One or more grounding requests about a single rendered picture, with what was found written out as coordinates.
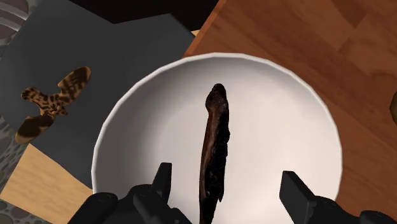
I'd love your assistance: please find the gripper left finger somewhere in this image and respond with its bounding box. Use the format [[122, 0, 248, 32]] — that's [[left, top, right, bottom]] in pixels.
[[67, 162, 193, 224]]

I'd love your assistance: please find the white bowl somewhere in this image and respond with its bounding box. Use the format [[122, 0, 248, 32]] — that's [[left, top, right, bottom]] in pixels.
[[91, 52, 344, 224]]

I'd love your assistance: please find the spotted brown animal figure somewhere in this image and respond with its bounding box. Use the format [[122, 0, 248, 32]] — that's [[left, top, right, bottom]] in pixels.
[[15, 66, 92, 144]]

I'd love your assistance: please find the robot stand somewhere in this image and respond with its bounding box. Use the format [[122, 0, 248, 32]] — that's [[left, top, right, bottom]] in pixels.
[[0, 0, 196, 189]]

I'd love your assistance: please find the dark brown elongated object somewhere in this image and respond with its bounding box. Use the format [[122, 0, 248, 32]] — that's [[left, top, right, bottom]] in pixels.
[[198, 83, 231, 224]]

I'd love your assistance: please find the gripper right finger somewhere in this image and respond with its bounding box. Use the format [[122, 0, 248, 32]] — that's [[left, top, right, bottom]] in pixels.
[[279, 170, 397, 224]]

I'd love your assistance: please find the olive brown round object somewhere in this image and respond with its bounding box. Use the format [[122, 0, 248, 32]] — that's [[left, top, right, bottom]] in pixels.
[[389, 91, 397, 125]]

